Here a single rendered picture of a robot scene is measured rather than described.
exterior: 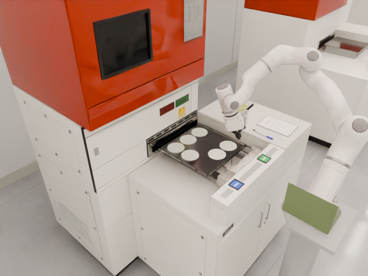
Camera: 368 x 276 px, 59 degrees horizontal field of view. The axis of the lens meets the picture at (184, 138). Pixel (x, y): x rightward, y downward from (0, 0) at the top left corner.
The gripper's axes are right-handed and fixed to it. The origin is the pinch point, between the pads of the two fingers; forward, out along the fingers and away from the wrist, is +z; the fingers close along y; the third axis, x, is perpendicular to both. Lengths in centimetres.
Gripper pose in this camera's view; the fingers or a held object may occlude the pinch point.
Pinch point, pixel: (238, 135)
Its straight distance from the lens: 188.0
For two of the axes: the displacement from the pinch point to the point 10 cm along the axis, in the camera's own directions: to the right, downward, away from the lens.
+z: 3.4, 8.0, 4.9
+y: 9.3, -2.0, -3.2
